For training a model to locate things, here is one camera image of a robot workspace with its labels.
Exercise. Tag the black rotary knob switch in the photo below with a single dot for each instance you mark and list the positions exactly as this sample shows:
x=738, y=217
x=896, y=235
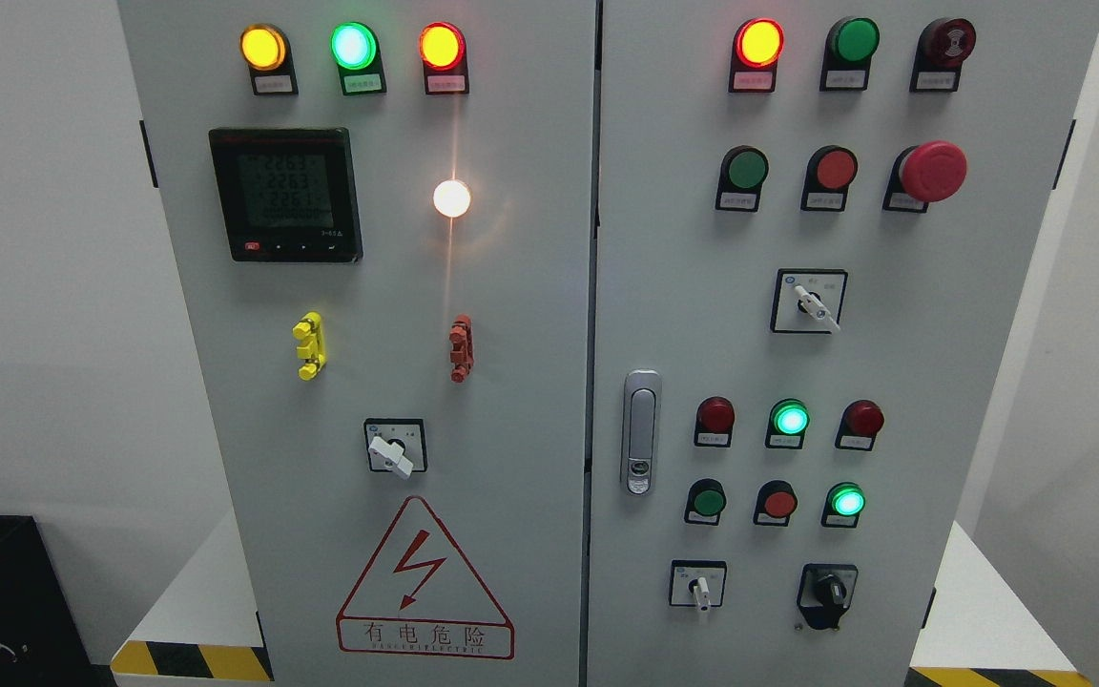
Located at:
x=825, y=594

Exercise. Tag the grey electrical cabinet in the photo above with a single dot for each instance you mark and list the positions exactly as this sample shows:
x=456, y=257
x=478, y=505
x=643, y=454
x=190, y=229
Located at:
x=591, y=140

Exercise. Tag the red terminal connector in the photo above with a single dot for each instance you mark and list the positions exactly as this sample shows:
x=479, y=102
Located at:
x=461, y=352

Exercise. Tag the bright white indicator light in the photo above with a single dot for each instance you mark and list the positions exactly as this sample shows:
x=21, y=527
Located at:
x=451, y=198

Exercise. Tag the dark red indicator light left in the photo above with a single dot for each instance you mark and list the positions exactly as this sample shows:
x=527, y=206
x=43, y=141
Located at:
x=715, y=422

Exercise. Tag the dark red indicator light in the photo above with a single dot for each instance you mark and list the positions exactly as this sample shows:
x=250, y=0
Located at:
x=860, y=424
x=715, y=422

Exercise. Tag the green push button lower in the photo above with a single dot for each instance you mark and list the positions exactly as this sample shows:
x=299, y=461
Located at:
x=705, y=502

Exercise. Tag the green push button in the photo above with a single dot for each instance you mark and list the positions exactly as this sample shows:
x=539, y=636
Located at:
x=705, y=502
x=742, y=173

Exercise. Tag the yellow terminal connector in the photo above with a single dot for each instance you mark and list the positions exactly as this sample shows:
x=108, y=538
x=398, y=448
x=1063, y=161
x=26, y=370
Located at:
x=308, y=333

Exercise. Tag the lit green indicator light middle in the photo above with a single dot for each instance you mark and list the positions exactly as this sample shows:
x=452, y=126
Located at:
x=787, y=424

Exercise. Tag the lit green indicator light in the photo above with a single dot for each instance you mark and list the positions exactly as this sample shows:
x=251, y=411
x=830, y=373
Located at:
x=787, y=424
x=843, y=506
x=357, y=53

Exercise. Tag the green push button upper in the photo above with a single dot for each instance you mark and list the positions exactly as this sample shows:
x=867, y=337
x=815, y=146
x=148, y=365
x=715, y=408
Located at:
x=742, y=173

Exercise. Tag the red push button lower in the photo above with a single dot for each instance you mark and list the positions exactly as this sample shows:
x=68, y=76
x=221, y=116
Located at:
x=776, y=502

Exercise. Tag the red push button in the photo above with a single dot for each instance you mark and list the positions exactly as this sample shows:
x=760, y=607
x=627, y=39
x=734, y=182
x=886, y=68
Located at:
x=776, y=502
x=828, y=176

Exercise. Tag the red electric hazard warning sticker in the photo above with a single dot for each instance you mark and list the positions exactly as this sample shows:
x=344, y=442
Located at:
x=419, y=594

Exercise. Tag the black digital power meter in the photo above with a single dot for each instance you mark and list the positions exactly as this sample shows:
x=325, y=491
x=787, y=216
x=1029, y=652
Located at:
x=287, y=195

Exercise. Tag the lit red indicator light left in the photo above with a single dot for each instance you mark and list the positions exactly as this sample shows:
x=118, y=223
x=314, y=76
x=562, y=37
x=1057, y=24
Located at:
x=444, y=54

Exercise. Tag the lit red indicator light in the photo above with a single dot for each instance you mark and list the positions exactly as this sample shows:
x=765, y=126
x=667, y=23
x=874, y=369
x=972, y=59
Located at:
x=444, y=54
x=756, y=49

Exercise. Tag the dark red indicator light right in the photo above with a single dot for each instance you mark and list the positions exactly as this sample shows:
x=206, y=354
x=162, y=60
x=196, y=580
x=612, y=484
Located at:
x=860, y=424

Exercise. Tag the red push button upper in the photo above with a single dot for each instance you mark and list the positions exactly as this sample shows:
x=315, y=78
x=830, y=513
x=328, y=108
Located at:
x=828, y=176

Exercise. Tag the lit green indicator light lower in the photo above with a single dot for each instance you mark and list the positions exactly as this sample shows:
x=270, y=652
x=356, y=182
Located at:
x=843, y=506

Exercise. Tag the lit red indicator light right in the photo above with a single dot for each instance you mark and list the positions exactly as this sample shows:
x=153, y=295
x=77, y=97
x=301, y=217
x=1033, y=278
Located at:
x=756, y=49

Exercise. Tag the yellow indicator light top left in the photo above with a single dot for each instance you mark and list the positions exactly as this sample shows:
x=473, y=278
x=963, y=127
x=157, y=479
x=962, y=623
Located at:
x=269, y=59

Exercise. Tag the red emergency stop mushroom button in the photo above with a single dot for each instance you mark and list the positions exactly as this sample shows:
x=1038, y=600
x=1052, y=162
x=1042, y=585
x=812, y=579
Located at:
x=925, y=173

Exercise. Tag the unlit green indicator light top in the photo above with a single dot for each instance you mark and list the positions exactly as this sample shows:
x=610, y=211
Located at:
x=848, y=51

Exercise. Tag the white platform with hazard stripes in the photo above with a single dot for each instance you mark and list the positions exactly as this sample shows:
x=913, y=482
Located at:
x=204, y=631

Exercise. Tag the red black buzzer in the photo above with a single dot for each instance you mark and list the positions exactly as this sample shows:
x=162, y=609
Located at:
x=944, y=45

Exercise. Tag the black box lower left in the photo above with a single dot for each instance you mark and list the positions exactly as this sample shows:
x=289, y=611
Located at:
x=39, y=643

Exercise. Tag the silver cabinet door handle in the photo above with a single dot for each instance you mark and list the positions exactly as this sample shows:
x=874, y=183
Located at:
x=641, y=404

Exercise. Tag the white lever selector switch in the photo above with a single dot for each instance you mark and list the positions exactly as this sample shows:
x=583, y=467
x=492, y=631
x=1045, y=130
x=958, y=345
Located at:
x=396, y=446

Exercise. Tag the white selector switch upper right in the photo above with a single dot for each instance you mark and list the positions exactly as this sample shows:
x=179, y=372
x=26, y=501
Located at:
x=808, y=300

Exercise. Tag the white selector switch lower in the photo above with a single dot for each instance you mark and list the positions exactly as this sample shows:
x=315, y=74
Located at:
x=697, y=584

